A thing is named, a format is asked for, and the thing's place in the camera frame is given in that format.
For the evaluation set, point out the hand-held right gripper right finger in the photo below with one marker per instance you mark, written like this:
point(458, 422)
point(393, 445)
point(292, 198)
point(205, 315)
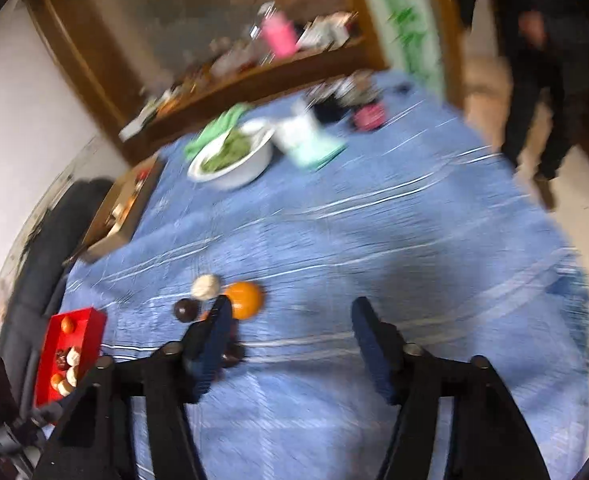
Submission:
point(374, 355)

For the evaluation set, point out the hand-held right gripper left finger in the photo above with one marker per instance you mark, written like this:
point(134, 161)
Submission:
point(212, 355)

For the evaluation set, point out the dark brown water chestnut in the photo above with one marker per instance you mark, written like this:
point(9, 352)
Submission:
point(236, 354)
point(186, 309)
point(61, 358)

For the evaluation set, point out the sugarcane piece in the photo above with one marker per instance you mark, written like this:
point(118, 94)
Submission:
point(66, 388)
point(72, 375)
point(206, 286)
point(73, 356)

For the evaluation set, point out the red box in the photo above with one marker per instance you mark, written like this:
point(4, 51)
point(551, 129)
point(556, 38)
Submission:
point(92, 330)

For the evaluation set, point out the blue checked tablecloth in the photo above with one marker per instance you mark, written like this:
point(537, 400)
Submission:
point(349, 240)

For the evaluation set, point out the brown wooden tray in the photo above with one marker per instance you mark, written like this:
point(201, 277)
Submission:
point(119, 210)

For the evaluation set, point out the white bowl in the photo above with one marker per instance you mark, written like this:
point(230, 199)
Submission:
point(244, 167)

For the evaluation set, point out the green vegetables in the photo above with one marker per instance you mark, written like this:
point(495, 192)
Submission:
point(227, 152)

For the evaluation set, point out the pale green cloth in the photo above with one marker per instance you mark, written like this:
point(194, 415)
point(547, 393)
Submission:
point(322, 152)

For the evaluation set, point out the bright green cloth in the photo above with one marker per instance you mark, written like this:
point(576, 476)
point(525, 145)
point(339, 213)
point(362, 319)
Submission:
point(217, 127)

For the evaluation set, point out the red black rice cooker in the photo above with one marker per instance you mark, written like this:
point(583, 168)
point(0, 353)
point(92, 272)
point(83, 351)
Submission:
point(369, 115)

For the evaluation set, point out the black pot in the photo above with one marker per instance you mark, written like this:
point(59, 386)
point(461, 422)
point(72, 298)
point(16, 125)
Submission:
point(327, 105)

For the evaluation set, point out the black power adapter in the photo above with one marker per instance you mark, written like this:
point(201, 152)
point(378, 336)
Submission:
point(403, 90)

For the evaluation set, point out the white box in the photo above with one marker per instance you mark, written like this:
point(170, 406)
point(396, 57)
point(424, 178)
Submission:
point(317, 35)

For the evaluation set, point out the pink bottle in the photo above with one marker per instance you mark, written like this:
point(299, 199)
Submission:
point(280, 35)

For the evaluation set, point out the green bamboo wall sticker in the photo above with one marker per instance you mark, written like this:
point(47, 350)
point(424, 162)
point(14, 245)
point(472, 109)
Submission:
point(409, 25)

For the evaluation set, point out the wooden wall cabinet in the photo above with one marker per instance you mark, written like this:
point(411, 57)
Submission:
point(84, 35)

